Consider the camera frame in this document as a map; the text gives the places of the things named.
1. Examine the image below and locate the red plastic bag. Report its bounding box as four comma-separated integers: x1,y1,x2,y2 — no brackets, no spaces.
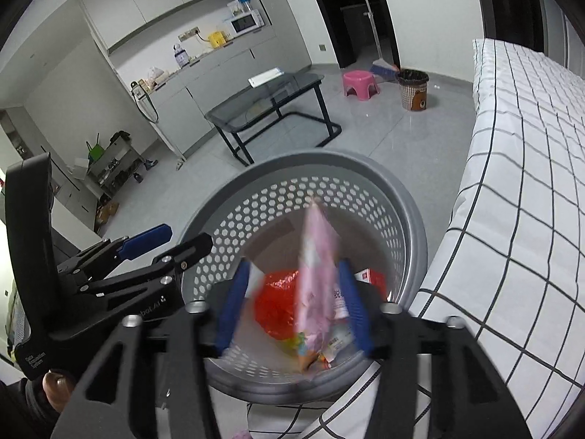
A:
253,270,302,341

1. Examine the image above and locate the broom with blue head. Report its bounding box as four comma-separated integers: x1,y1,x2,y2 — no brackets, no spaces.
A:
361,0,400,83

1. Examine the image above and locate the flat white box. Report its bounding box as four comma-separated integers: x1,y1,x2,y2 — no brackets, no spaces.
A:
248,68,285,89

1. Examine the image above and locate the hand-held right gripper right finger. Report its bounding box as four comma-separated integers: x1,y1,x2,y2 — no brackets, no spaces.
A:
336,260,533,439

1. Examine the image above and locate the grey perforated plastic basket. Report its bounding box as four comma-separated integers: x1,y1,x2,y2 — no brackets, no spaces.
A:
176,149,428,405

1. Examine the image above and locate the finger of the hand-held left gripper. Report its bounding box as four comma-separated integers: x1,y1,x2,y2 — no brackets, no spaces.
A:
78,232,214,299
55,224,173,281

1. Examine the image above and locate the colourful small snack wrapper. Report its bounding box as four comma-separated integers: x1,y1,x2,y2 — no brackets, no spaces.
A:
286,331,334,371

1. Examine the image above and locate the pink plastic stool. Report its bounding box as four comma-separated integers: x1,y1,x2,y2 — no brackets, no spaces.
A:
343,70,380,101

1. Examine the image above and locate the dark glass side table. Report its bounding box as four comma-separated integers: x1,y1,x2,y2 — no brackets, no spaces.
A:
204,72,343,166

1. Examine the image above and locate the brown cardboard box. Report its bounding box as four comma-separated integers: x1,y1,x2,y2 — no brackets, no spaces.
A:
94,201,120,234

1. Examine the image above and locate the white microwave oven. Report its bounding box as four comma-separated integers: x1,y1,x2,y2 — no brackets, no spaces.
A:
229,9,266,36

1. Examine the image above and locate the grey cabinet unit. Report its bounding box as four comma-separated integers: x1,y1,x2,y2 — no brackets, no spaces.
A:
0,0,312,220

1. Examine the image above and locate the person's left hand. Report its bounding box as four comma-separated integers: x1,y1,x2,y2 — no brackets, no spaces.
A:
42,370,76,415

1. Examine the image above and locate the red and white carton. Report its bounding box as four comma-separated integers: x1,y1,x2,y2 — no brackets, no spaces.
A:
331,269,388,321

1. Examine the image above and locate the black and white checkered tablecloth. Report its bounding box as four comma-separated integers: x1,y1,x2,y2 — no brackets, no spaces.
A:
247,38,585,439

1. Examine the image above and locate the brown wicker waste bin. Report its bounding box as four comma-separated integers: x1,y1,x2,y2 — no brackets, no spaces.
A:
395,68,430,112

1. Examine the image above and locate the person's left forearm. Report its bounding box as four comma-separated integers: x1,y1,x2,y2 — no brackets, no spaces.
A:
0,379,62,439

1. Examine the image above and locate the pink and white snack packet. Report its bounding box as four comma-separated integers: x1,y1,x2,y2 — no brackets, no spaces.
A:
295,196,341,371

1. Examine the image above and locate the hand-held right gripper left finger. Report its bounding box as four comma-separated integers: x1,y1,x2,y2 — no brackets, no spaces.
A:
50,258,251,439

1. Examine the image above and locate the metal shoe rack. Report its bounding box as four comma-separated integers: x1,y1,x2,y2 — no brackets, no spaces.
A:
84,130,147,197

